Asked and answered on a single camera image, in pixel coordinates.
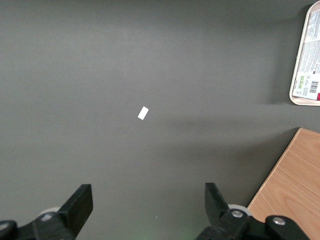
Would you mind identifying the wooden drawer cabinet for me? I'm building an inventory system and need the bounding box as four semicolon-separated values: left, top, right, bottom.
246;127;320;240

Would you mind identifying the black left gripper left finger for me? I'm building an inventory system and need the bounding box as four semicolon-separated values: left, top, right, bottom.
0;183;94;240

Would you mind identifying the beige plastic tray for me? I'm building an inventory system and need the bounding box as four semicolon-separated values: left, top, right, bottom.
289;0;320;107

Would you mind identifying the red and white carton box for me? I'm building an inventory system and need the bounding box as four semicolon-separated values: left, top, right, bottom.
292;9;320;101

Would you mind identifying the small white paper label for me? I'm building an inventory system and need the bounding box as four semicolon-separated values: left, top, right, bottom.
137;106;150;121

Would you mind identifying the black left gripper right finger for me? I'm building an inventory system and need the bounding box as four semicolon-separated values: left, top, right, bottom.
193;182;313;240

